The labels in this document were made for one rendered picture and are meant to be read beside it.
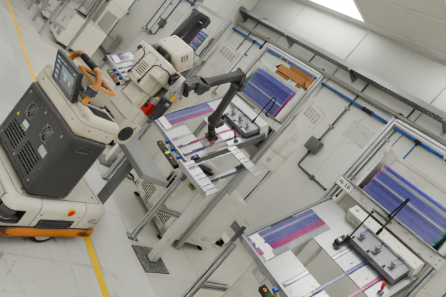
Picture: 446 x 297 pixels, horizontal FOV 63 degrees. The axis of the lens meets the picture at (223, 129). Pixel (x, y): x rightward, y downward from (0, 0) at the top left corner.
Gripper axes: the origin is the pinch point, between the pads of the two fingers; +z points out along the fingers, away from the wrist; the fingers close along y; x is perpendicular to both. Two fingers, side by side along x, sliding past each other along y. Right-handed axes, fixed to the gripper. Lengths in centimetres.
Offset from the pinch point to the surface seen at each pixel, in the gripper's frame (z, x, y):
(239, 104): -7, -44, 30
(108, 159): 58, 67, 93
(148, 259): 54, 73, -36
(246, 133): -4.2, -28.6, -5.9
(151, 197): 62, 47, 27
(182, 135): 0.9, 14.6, 22.8
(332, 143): 85, -172, 26
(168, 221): 59, 44, -6
